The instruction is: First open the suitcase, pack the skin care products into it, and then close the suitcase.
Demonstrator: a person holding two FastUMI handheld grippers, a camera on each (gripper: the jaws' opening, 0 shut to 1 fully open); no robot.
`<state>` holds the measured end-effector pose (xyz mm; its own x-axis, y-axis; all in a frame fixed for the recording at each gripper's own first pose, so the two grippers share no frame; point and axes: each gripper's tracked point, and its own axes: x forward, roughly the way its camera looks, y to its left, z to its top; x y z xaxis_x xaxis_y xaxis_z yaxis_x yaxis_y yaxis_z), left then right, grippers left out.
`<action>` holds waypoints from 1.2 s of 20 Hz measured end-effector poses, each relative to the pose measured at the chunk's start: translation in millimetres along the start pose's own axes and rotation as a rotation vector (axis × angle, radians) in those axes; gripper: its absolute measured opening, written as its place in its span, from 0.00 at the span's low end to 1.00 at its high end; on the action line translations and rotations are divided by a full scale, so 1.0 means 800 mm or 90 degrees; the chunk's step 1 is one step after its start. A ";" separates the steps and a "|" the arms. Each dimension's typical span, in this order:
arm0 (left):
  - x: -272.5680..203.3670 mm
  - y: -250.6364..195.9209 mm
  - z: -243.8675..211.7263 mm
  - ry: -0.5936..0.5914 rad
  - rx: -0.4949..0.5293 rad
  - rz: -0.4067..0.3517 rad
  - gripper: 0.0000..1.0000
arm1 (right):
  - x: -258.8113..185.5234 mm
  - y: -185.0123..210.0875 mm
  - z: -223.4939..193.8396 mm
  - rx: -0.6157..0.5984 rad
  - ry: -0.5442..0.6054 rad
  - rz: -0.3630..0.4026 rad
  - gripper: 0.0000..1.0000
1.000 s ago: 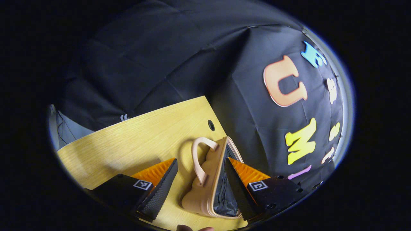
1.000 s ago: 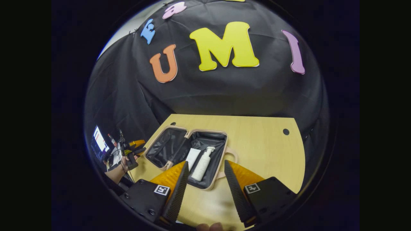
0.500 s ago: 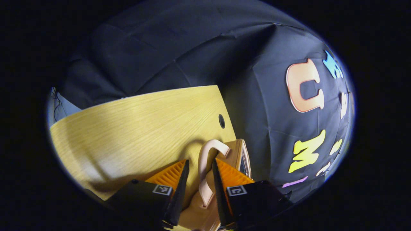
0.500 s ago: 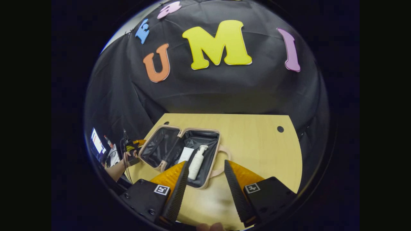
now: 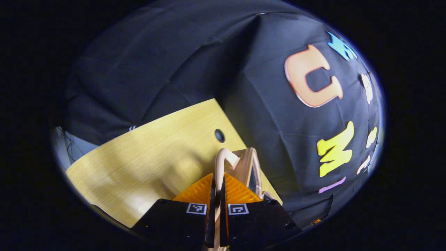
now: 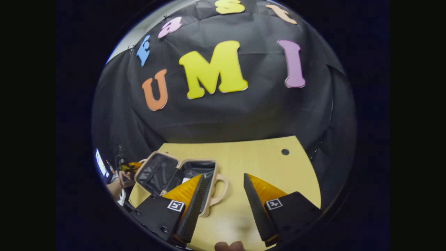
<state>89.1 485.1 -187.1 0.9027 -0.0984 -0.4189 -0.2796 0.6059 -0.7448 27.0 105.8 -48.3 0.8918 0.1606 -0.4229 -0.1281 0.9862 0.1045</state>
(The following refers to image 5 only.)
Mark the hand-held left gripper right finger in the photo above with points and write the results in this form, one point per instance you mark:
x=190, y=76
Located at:
x=223, y=223

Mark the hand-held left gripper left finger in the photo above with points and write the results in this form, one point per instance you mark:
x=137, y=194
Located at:
x=210, y=223

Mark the black backdrop cloth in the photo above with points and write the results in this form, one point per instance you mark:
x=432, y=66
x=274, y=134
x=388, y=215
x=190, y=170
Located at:
x=174, y=62

